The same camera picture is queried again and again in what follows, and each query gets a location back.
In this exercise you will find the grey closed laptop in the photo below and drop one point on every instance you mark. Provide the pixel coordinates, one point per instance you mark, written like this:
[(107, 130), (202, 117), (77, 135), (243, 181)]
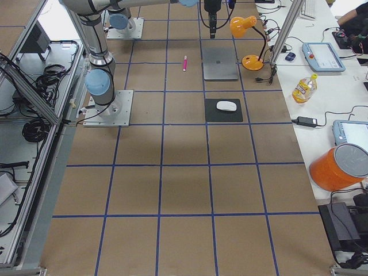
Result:
[(219, 64)]

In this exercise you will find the yellow drink bottle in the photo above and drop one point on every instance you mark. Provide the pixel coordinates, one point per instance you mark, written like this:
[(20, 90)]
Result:
[(305, 89)]

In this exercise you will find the small blue card case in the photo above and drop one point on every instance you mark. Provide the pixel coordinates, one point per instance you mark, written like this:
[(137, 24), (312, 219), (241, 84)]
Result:
[(290, 56)]

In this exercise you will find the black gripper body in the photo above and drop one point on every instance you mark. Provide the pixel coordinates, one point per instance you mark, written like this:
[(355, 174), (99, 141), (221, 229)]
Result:
[(211, 6)]

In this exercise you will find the white computer mouse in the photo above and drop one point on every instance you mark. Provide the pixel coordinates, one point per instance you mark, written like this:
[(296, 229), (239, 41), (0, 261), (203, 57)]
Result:
[(226, 106)]

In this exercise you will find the aluminium frame post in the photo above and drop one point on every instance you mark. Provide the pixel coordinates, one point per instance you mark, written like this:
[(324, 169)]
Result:
[(285, 30)]

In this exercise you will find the black power adapter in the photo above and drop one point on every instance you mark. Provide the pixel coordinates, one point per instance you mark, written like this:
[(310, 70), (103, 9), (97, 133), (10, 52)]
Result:
[(306, 121)]

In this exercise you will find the orange desk lamp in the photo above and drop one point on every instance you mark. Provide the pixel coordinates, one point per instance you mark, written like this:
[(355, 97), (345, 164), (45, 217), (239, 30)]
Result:
[(252, 59)]

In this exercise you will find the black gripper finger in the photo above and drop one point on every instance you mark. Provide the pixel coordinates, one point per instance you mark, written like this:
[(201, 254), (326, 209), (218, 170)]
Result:
[(212, 24)]

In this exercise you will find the black mousepad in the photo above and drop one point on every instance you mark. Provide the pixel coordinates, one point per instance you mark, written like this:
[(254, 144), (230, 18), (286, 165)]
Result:
[(212, 114)]

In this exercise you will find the orange bucket with lid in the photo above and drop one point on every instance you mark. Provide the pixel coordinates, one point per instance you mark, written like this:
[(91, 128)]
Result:
[(340, 167)]

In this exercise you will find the blue teach pendant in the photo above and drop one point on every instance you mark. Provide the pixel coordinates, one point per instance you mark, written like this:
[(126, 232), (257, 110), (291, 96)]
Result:
[(353, 132), (322, 57)]

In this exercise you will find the pink pen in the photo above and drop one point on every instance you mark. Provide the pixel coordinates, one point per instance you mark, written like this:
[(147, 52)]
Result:
[(184, 64)]

